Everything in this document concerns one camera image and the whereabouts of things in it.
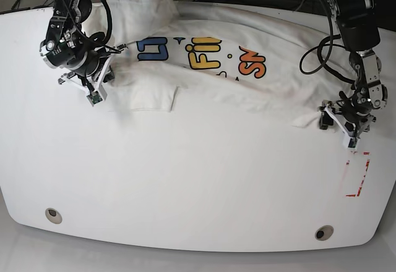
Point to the red tape rectangle marking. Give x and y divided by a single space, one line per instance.
356 170

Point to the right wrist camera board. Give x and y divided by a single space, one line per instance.
96 97

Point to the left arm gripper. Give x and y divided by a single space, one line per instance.
343 115

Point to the right table cable grommet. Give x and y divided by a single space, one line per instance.
324 233

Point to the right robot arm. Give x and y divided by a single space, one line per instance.
65 29

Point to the table cable grommet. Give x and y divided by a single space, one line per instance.
324 233
53 216

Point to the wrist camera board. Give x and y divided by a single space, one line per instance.
350 143
96 97

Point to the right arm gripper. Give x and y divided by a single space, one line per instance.
89 72

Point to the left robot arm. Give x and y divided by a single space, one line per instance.
359 33

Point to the white printed t-shirt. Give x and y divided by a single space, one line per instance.
225 54

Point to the left table cable grommet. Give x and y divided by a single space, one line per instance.
53 216

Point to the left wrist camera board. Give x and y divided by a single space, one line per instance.
350 143

